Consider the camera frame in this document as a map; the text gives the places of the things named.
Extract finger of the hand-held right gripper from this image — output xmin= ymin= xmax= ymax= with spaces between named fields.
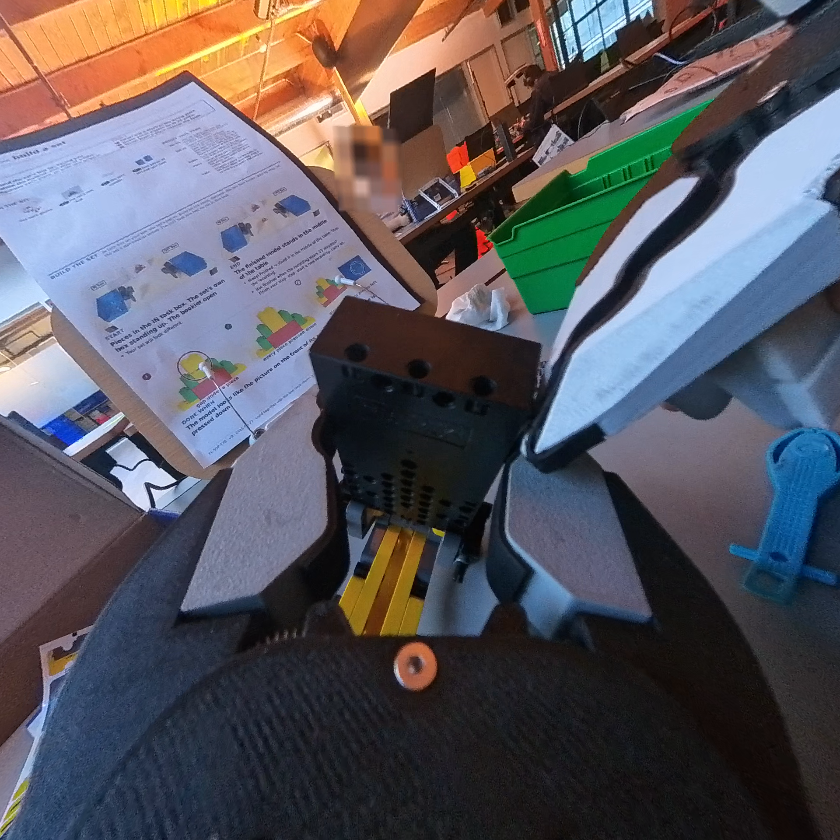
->
xmin=520 ymin=154 xmax=840 ymax=472
xmin=672 ymin=10 xmax=840 ymax=177

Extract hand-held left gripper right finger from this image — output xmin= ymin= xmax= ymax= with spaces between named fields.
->
xmin=487 ymin=449 xmax=655 ymax=643

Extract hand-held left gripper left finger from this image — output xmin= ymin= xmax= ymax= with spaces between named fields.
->
xmin=178 ymin=394 xmax=352 ymax=618

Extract blue brick separator tool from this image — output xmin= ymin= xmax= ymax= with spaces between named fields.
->
xmin=728 ymin=427 xmax=840 ymax=605

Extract black perforated brick box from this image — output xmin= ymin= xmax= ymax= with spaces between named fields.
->
xmin=308 ymin=295 xmax=542 ymax=637

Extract grey desk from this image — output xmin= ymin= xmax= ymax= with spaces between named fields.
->
xmin=420 ymin=259 xmax=840 ymax=840

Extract green plastic bin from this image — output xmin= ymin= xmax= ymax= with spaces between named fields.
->
xmin=489 ymin=98 xmax=716 ymax=315

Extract black and white printed board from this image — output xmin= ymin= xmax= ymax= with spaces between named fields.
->
xmin=85 ymin=433 xmax=201 ymax=513

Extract large paned window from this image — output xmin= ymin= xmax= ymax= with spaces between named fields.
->
xmin=548 ymin=0 xmax=657 ymax=67

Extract crumpled white tissue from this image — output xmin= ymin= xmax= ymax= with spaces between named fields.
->
xmin=446 ymin=284 xmax=513 ymax=331

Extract blue plastic bin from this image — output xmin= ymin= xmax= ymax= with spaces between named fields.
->
xmin=41 ymin=412 xmax=88 ymax=448

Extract colourful printed booklet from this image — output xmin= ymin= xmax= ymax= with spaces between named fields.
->
xmin=26 ymin=623 xmax=93 ymax=746

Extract printed instruction sheet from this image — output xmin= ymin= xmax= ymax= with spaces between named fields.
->
xmin=0 ymin=82 xmax=421 ymax=470

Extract black monitor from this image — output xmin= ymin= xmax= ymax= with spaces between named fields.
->
xmin=388 ymin=69 xmax=437 ymax=129

